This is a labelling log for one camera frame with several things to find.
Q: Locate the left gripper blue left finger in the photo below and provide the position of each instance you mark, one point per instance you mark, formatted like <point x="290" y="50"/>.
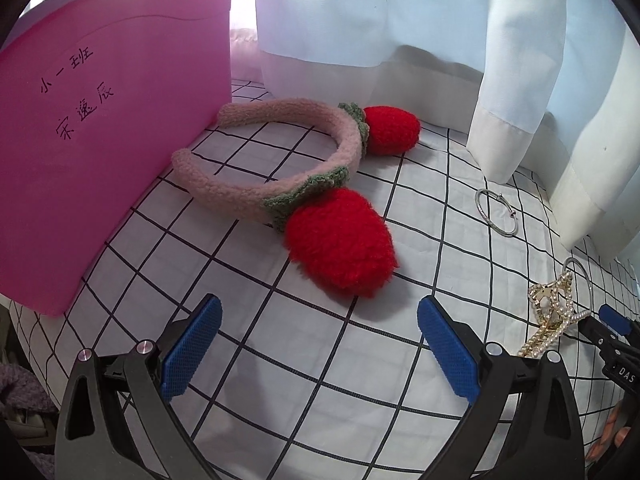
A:
<point x="184" y="344"/>

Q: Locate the large silver bangle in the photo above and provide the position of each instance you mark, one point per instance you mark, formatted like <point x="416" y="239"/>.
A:
<point x="573" y="264"/>

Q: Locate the pink strawberry plush headband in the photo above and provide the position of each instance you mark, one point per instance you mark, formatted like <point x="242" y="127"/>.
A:
<point x="332" y="232"/>

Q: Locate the white grid tablecloth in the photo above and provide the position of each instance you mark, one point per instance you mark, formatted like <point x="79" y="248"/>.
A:
<point x="300" y="384"/>

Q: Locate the pearl hair claw clip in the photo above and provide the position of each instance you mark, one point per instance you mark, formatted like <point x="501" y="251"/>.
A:
<point x="554" y="310"/>

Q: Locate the pink plastic tub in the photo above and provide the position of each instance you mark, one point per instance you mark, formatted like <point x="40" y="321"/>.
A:
<point x="95" y="97"/>

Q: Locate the white curtain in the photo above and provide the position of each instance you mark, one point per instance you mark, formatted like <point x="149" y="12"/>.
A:
<point x="549" y="85"/>

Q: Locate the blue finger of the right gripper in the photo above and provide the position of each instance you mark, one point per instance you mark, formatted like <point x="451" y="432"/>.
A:
<point x="599" y="335"/>
<point x="614" y="320"/>

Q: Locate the small silver bangle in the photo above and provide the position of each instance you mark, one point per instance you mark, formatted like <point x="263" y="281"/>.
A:
<point x="496" y="211"/>

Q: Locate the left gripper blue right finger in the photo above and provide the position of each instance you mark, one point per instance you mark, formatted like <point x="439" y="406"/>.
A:
<point x="453" y="345"/>

